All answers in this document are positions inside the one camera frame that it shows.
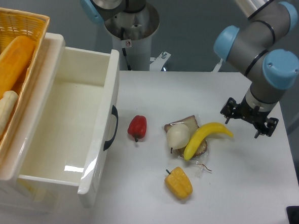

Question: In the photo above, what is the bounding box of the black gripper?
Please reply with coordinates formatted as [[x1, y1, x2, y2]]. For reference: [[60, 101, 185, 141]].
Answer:
[[220, 98, 279, 139]]

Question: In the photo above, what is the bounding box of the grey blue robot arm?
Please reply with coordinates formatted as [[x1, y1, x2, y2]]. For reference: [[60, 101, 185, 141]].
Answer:
[[80, 0, 299, 136]]

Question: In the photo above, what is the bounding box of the pale white pear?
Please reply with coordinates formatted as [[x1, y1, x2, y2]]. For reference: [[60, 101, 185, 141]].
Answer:
[[166, 123, 190, 152]]

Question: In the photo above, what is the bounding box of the yellow banana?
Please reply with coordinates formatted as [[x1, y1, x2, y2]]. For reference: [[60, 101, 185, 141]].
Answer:
[[183, 122, 234, 161]]

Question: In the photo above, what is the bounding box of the yellow bell pepper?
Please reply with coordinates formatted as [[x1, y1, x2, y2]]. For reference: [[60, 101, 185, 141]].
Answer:
[[165, 167, 193, 200]]

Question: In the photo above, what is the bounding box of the red bell pepper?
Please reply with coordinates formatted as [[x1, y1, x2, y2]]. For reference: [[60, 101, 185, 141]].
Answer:
[[127, 115, 147, 142]]

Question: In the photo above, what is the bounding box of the white open drawer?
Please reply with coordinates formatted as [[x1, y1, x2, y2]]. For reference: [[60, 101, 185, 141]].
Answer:
[[16, 43, 123, 210]]

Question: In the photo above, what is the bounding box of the cream white squash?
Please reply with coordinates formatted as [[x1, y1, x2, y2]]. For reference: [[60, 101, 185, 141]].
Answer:
[[0, 90, 18, 138]]

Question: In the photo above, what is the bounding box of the orange baguette loaf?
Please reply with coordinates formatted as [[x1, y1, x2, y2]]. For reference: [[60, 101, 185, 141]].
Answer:
[[0, 35, 35, 100]]

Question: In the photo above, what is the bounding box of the white drawer cabinet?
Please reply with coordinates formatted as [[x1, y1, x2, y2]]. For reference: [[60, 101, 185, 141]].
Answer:
[[0, 33, 78, 211]]

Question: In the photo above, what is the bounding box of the yellow wicker basket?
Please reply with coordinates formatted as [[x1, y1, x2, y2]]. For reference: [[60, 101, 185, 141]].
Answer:
[[0, 8, 50, 157]]

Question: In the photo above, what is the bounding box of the dark blue drawer handle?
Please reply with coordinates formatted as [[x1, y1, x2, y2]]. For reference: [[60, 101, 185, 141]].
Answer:
[[103, 105, 119, 151]]

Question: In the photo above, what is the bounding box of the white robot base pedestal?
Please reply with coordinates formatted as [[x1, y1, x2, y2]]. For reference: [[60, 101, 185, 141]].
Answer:
[[104, 3, 171, 71]]

